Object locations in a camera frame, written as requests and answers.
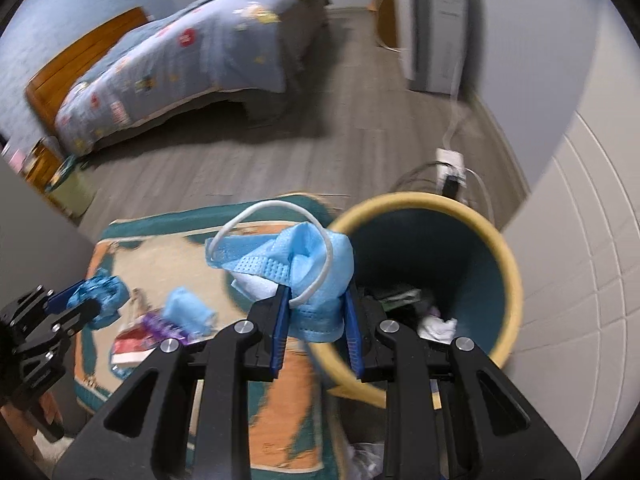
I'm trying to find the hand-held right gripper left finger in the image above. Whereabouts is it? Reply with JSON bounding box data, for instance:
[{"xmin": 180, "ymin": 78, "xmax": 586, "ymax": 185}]
[{"xmin": 52, "ymin": 282, "xmax": 293, "ymax": 480}]

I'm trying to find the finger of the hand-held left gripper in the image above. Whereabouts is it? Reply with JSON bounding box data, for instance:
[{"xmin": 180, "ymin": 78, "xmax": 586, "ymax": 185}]
[
  {"xmin": 42, "ymin": 282, "xmax": 83, "ymax": 313},
  {"xmin": 47, "ymin": 300, "xmax": 101, "ymax": 341}
]

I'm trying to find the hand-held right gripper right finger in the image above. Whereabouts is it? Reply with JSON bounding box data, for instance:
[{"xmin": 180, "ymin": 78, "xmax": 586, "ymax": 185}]
[{"xmin": 341, "ymin": 280, "xmax": 583, "ymax": 480}]

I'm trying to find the blue wrapper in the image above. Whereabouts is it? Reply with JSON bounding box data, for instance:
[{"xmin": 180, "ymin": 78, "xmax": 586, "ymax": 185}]
[{"xmin": 67, "ymin": 267, "xmax": 130, "ymax": 331}]

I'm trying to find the blue white-lined face mask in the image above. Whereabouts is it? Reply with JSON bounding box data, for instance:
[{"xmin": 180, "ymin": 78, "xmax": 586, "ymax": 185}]
[{"xmin": 205, "ymin": 200, "xmax": 356, "ymax": 343}]

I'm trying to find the white tissue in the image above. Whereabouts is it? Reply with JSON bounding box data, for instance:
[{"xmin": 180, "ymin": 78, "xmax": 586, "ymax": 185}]
[{"xmin": 417, "ymin": 307, "xmax": 458, "ymax": 343}]

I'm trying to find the pink purple snack wrapper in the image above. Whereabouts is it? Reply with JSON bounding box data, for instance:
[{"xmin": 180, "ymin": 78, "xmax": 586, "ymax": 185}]
[{"xmin": 141, "ymin": 311, "xmax": 193, "ymax": 347}]

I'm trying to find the teal trash bin yellow rim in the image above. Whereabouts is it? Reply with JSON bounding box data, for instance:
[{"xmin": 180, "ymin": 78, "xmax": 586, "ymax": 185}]
[{"xmin": 305, "ymin": 192, "xmax": 525, "ymax": 406}]

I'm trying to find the person's left hand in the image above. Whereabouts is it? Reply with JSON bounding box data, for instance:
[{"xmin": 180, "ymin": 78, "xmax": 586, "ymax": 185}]
[{"xmin": 35, "ymin": 391, "xmax": 62, "ymax": 426}]

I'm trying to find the teal orange patterned cushion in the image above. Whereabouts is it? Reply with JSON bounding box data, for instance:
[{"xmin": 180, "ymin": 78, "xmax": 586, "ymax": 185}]
[{"xmin": 74, "ymin": 192, "xmax": 351, "ymax": 471}]

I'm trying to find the green container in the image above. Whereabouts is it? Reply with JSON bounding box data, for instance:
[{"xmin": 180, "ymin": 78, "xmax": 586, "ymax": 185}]
[{"xmin": 47, "ymin": 155, "xmax": 97, "ymax": 221}]

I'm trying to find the grey crumpled plastic bag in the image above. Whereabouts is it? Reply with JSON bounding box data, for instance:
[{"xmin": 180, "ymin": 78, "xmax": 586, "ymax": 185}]
[{"xmin": 345, "ymin": 442, "xmax": 387, "ymax": 480}]

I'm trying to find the wooden nightstand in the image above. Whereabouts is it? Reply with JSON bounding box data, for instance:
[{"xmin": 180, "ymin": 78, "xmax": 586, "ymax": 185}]
[{"xmin": 22, "ymin": 137, "xmax": 68, "ymax": 196}]

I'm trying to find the white power strip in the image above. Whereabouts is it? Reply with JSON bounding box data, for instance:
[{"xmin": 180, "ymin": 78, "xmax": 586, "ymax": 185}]
[{"xmin": 435, "ymin": 147, "xmax": 469, "ymax": 199}]

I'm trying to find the white wardrobe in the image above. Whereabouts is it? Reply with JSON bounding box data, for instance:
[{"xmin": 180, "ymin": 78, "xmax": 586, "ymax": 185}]
[{"xmin": 500, "ymin": 105, "xmax": 640, "ymax": 441}]

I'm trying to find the wooden bed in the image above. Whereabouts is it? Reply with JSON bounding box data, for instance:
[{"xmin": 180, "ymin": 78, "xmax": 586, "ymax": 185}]
[{"xmin": 25, "ymin": 6, "xmax": 331, "ymax": 156}]

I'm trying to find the bed with blue quilt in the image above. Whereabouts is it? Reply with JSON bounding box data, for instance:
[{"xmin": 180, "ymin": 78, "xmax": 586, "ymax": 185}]
[{"xmin": 54, "ymin": 0, "xmax": 332, "ymax": 156}]

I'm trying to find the white grey air purifier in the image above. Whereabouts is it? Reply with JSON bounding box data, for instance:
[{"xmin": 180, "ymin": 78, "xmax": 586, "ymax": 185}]
[{"xmin": 390, "ymin": 0, "xmax": 476, "ymax": 93}]

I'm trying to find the small wooden cabinet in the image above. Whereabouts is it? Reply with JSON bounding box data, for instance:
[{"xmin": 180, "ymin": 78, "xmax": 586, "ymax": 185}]
[{"xmin": 367, "ymin": 0, "xmax": 399, "ymax": 51}]

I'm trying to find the black cable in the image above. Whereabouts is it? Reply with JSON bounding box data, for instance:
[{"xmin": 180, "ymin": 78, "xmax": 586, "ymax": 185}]
[{"xmin": 390, "ymin": 161, "xmax": 443, "ymax": 196}]

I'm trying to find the thin white cable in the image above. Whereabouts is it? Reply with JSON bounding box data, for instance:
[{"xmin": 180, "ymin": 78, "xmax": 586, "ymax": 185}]
[{"xmin": 465, "ymin": 170, "xmax": 497, "ymax": 228}]

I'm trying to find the thick white power cable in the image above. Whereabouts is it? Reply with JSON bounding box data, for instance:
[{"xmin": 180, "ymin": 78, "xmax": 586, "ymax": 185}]
[{"xmin": 442, "ymin": 55, "xmax": 467, "ymax": 151}]

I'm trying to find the yellow cable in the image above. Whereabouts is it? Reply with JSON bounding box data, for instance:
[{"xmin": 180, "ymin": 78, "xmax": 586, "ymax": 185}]
[{"xmin": 369, "ymin": 0, "xmax": 402, "ymax": 54}]

